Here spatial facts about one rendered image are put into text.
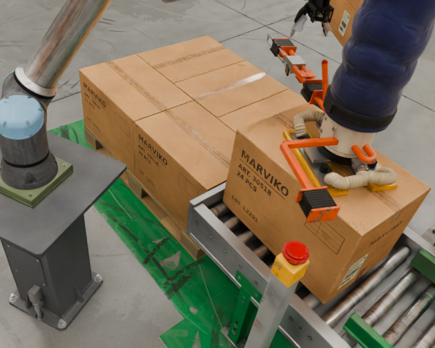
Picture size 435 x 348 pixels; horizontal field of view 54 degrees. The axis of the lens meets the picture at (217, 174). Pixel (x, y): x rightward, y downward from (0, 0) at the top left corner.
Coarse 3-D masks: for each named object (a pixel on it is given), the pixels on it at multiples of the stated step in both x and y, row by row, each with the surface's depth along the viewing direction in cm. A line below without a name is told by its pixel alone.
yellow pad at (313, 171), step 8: (288, 136) 158; (304, 136) 159; (296, 152) 152; (304, 152) 152; (304, 160) 149; (304, 168) 147; (312, 168) 145; (320, 168) 144; (328, 168) 143; (312, 176) 143; (320, 176) 143; (320, 184) 141; (328, 184) 140; (336, 192) 139; (344, 192) 140
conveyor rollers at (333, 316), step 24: (216, 216) 183; (384, 264) 174; (360, 288) 164; (408, 288) 168; (432, 288) 168; (336, 312) 155; (384, 312) 158; (408, 312) 159; (384, 336) 151; (432, 336) 152
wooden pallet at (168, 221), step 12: (96, 144) 278; (108, 156) 278; (132, 180) 254; (144, 192) 252; (144, 204) 253; (156, 204) 252; (156, 216) 247; (168, 216) 247; (168, 228) 241; (180, 228) 228; (180, 240) 234; (192, 240) 223; (192, 252) 229; (204, 252) 229
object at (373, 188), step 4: (368, 164) 150; (372, 164) 148; (376, 164) 152; (380, 164) 153; (372, 168) 150; (376, 168) 150; (368, 184) 145; (372, 184) 144; (392, 184) 145; (396, 184) 146; (372, 188) 143; (376, 188) 143; (380, 188) 144; (384, 188) 145; (388, 188) 145; (392, 188) 146
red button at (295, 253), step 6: (294, 240) 114; (288, 246) 111; (294, 246) 111; (300, 246) 112; (306, 246) 113; (282, 252) 111; (288, 252) 110; (294, 252) 110; (300, 252) 110; (306, 252) 110; (288, 258) 109; (294, 258) 109; (300, 258) 109; (306, 258) 110; (294, 264) 112
